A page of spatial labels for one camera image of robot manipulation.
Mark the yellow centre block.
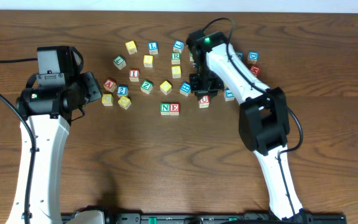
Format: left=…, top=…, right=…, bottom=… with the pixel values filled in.
left=172, top=65, right=181, bottom=78

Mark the blue D block right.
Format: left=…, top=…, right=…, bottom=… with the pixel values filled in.
left=247, top=51, right=259, bottom=65

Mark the red A block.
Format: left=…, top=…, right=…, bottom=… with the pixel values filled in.
left=103, top=78, right=117, bottom=93

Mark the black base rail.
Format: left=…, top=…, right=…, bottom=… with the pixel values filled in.
left=61, top=212, right=348, bottom=224

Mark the green Z block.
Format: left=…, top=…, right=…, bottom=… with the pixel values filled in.
left=140, top=80, right=153, bottom=94

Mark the blue H block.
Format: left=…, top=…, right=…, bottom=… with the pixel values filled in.
left=180, top=82, right=191, bottom=96

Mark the blue tilted L block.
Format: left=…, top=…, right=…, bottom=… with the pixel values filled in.
left=173, top=40, right=185, bottom=54

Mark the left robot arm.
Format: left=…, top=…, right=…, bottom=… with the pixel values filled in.
left=7, top=72, right=102, bottom=223

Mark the yellow C block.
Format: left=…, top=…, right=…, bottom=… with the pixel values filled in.
left=102, top=94, right=114, bottom=106

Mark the yellow S block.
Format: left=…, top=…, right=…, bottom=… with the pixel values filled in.
left=144, top=55, right=154, bottom=68

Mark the red E block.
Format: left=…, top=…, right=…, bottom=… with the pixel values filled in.
left=170, top=103, right=180, bottom=116

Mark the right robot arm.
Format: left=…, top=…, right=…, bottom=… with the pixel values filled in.
left=186, top=30, right=303, bottom=220

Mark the red M block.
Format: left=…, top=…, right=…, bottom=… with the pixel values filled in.
left=250, top=65, right=260, bottom=77

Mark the red U block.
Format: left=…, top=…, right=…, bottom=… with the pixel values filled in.
left=198, top=95, right=210, bottom=108

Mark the yellow block top left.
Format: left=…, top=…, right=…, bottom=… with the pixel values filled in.
left=125, top=40, right=137, bottom=55

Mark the blue 2 block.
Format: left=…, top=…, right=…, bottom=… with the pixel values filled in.
left=117, top=86, right=129, bottom=98

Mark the yellow tilted O block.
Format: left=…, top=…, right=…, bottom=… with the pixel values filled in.
left=160, top=80, right=172, bottom=95

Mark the blue 5 block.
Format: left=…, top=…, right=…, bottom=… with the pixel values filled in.
left=236, top=52, right=244, bottom=60

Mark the blue T block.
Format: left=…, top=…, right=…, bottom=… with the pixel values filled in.
left=224, top=88, right=235, bottom=101

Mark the red I block left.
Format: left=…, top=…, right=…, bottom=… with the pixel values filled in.
left=129, top=69, right=140, bottom=82

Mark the green L block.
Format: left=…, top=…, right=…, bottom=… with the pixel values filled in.
left=113, top=55, right=126, bottom=70

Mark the green R block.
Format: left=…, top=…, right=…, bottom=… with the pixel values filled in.
left=171, top=52, right=181, bottom=65

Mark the green N block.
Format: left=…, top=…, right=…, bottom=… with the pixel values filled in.
left=160, top=103, right=170, bottom=116

